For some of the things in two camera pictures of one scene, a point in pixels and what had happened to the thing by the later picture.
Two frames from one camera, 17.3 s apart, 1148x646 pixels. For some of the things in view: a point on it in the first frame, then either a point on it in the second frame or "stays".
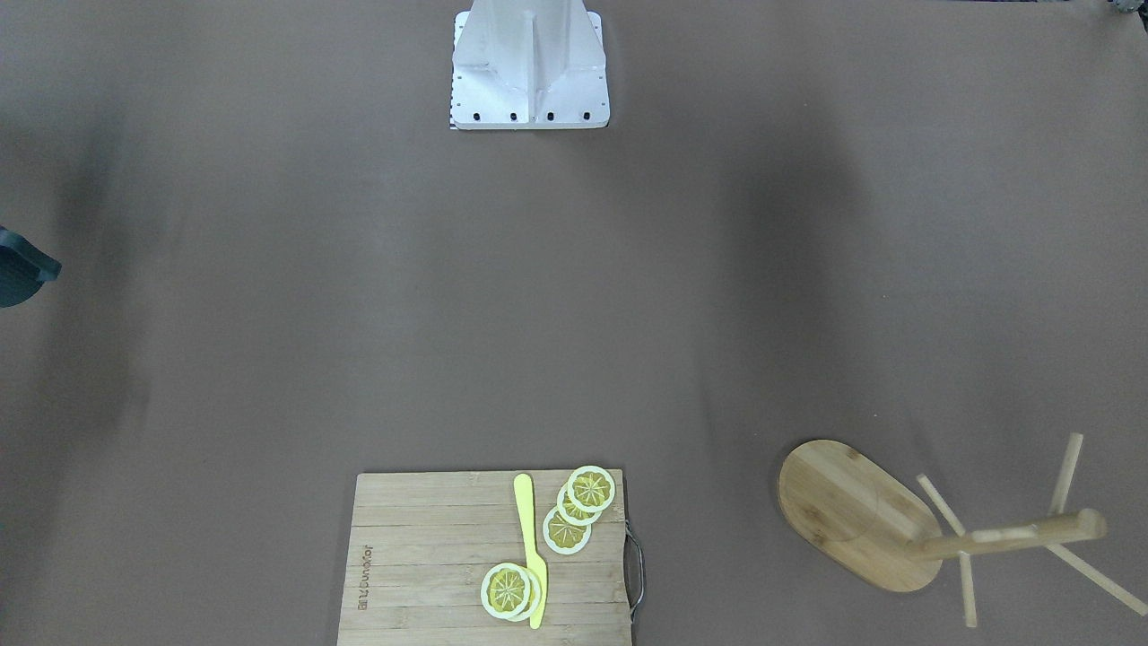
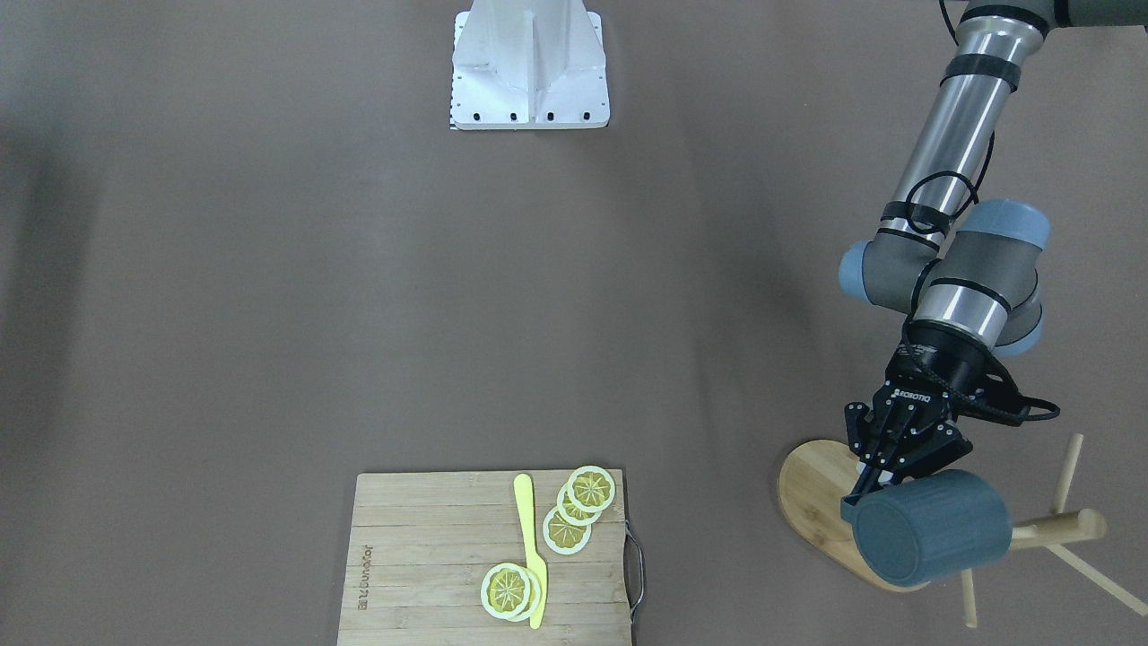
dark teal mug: [23, 269] -> [930, 527]
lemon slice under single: [534, 597] stays
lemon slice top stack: [590, 488] stays
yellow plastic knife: [524, 493] stays
